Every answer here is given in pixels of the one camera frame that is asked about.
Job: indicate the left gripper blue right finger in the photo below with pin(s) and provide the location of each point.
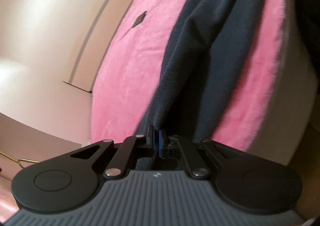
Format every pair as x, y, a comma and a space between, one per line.
168, 147

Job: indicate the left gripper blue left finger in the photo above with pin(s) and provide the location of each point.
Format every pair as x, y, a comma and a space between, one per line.
152, 141

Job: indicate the dark navy fleece pants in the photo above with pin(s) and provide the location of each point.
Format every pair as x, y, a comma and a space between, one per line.
204, 57

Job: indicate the gold metal clothes rack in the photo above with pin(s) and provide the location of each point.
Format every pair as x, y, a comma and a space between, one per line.
18, 161

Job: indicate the pink plush bed blanket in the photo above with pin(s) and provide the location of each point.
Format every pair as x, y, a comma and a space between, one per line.
130, 73

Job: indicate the wooden bed headboard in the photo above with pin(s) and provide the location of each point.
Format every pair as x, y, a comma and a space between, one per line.
93, 41

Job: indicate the black smartphone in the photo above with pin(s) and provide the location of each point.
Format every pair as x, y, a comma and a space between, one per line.
139, 19

